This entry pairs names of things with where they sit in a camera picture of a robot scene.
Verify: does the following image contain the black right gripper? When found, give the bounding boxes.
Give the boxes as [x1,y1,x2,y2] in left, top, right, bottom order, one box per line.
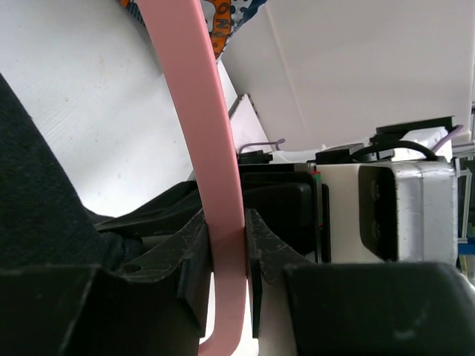
[94,142,364,266]

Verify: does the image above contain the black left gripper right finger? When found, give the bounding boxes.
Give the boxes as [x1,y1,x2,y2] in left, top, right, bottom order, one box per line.
[245,209,474,355]

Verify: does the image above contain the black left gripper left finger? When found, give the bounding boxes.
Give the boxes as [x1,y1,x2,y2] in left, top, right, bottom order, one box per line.
[1,213,212,355]

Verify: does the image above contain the black trousers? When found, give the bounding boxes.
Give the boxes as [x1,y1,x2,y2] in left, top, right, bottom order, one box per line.
[1,79,144,270]

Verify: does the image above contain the pink hanger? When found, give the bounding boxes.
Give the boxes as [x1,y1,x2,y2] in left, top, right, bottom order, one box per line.
[138,1,246,355]

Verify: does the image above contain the patterned orange teal garment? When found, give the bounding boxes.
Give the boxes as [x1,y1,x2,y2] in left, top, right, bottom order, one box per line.
[118,1,266,59]

